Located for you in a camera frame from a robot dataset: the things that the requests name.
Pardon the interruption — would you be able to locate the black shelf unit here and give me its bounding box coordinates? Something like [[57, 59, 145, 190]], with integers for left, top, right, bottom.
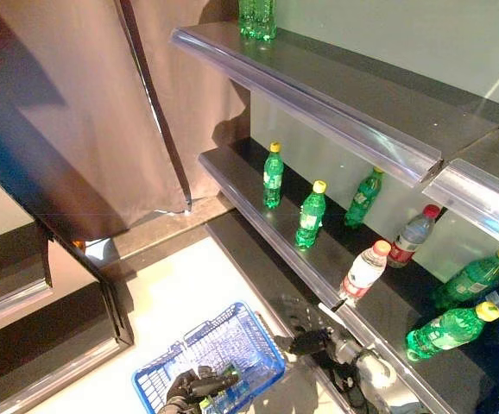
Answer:
[[0, 210, 136, 414]]

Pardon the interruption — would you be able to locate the blue plastic shopping basket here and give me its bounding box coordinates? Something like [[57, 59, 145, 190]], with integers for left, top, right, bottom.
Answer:
[[131, 300, 287, 414]]

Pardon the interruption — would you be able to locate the black shelf base board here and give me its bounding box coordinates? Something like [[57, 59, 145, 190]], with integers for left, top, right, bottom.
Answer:
[[205, 210, 363, 414]]

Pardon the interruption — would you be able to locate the green soda bottle yellow cap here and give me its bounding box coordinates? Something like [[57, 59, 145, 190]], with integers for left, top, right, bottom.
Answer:
[[262, 141, 286, 210], [432, 246, 499, 311], [294, 179, 328, 250], [343, 166, 386, 229], [405, 300, 499, 363]]

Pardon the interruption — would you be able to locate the green soda bottle in basket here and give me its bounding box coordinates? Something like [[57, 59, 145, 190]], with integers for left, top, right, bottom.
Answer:
[[198, 363, 251, 411]]

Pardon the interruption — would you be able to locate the water bottle red label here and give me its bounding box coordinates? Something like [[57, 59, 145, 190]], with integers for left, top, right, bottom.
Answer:
[[387, 204, 442, 269], [338, 239, 393, 304]]

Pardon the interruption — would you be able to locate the brown fabric curtain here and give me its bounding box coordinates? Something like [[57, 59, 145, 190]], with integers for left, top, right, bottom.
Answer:
[[0, 0, 253, 243]]

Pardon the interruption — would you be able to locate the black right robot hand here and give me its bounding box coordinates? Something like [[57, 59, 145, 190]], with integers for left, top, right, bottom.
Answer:
[[274, 297, 335, 358]]

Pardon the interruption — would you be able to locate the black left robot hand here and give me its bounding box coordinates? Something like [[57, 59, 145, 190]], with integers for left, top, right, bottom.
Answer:
[[157, 365, 241, 414]]

